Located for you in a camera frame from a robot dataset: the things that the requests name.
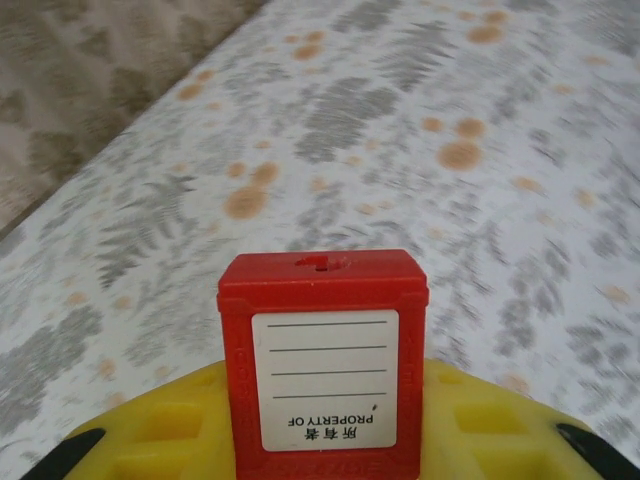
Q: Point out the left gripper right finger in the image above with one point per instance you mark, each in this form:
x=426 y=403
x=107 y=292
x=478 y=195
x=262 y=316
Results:
x=500 y=430

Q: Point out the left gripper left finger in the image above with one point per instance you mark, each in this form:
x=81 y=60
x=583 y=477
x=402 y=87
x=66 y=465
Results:
x=150 y=430

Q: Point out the red safety padlock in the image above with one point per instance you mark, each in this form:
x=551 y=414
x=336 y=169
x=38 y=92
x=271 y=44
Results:
x=325 y=300

